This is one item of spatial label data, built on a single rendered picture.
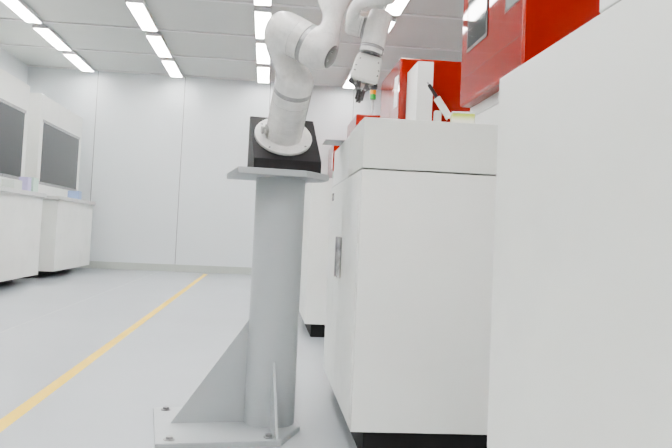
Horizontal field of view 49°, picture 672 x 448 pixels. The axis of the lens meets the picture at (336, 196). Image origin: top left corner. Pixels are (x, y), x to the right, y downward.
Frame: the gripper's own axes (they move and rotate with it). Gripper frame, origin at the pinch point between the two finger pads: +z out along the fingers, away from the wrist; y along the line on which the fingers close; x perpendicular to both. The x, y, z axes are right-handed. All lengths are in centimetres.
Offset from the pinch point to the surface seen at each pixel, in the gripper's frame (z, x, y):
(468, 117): 3.5, 30.9, -32.5
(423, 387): 85, 50, -34
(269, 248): 59, 22, 17
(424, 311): 65, 50, -29
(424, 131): 15, 50, -17
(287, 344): 87, 22, 4
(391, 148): 22, 50, -9
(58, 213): 92, -579, 242
